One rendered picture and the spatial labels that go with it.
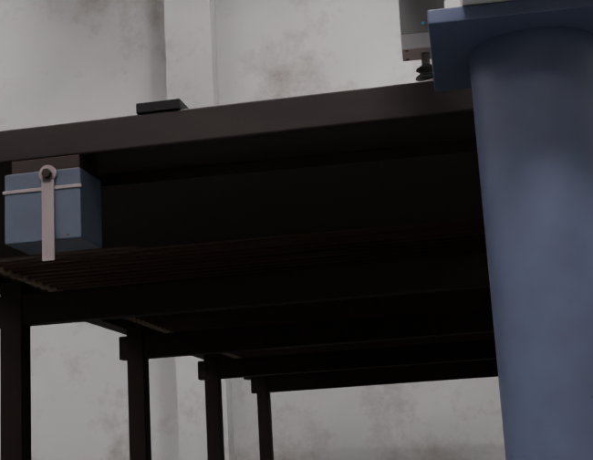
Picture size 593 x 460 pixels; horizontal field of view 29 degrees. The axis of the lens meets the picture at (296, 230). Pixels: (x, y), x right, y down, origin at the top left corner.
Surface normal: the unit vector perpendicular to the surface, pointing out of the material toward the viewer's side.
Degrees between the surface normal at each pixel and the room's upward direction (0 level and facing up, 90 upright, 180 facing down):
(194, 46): 90
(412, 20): 90
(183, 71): 90
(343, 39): 90
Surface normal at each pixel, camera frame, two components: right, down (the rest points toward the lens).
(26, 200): -0.19, -0.19
